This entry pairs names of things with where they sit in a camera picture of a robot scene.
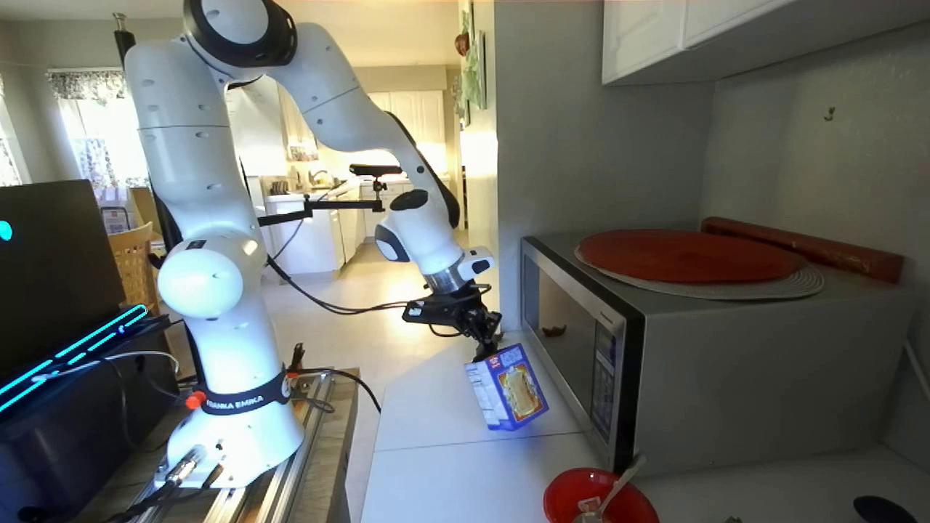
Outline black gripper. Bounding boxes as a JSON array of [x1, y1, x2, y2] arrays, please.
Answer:
[[446, 283, 510, 364]]

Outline blue pastry box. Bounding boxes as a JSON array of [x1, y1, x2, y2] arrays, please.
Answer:
[[466, 344, 552, 434]]

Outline red bowl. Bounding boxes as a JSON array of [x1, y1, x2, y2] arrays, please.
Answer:
[[544, 466, 662, 523]]

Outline spoon in bowl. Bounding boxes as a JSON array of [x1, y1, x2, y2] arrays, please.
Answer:
[[578, 453, 648, 523]]

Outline red round plate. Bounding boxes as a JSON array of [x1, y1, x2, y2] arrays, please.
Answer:
[[576, 226, 807, 287]]

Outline stainless steel microwave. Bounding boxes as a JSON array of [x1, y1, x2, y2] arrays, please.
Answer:
[[518, 230, 915, 480]]

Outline red rolling pin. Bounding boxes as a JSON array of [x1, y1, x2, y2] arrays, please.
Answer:
[[701, 216, 906, 286]]

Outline wicker chair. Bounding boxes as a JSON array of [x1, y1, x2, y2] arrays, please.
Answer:
[[101, 187, 169, 315]]

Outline black round object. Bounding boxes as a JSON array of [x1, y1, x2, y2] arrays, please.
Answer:
[[851, 493, 919, 523]]

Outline black case with cyan lights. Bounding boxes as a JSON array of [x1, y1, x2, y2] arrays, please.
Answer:
[[0, 303, 201, 523]]

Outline black laptop screen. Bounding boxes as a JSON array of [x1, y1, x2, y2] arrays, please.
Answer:
[[0, 181, 127, 387]]

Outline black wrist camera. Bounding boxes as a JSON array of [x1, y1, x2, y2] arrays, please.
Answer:
[[401, 296, 462, 328]]

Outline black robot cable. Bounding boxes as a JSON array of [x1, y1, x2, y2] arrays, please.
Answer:
[[264, 257, 433, 320]]

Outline black camera stand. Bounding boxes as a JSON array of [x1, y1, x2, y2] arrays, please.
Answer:
[[255, 159, 406, 233]]

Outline white wall cabinets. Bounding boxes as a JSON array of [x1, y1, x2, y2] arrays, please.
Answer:
[[598, 0, 930, 87]]

